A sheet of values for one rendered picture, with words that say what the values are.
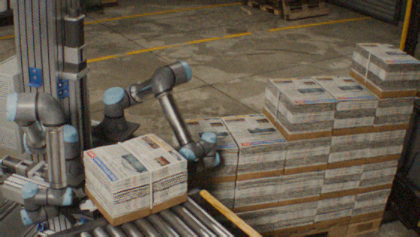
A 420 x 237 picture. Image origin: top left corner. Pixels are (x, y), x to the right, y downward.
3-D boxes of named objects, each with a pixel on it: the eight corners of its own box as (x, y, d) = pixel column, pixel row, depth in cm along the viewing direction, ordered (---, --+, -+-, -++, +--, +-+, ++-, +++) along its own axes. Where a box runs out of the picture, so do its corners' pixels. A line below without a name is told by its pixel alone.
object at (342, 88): (310, 77, 302) (310, 75, 302) (347, 76, 310) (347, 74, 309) (337, 101, 270) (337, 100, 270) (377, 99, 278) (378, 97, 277)
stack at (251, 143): (169, 228, 327) (172, 118, 290) (322, 206, 358) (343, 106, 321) (182, 265, 294) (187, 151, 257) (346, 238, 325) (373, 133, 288)
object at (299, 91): (268, 79, 293) (268, 78, 292) (309, 78, 301) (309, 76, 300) (294, 106, 262) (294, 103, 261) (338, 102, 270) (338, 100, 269)
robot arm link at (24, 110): (56, 157, 231) (37, 114, 181) (27, 157, 228) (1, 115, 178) (56, 133, 235) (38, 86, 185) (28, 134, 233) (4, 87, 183)
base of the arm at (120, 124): (97, 130, 274) (96, 115, 269) (109, 119, 287) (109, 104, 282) (120, 136, 270) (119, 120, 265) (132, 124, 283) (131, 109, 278)
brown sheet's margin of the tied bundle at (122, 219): (114, 184, 229) (114, 177, 228) (145, 216, 209) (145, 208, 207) (84, 193, 220) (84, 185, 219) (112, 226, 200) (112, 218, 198)
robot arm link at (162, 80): (151, 67, 233) (193, 161, 232) (167, 62, 240) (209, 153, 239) (138, 76, 241) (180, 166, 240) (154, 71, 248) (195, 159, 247)
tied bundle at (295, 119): (262, 113, 304) (265, 79, 294) (303, 109, 313) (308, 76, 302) (287, 142, 272) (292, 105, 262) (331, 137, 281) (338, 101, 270)
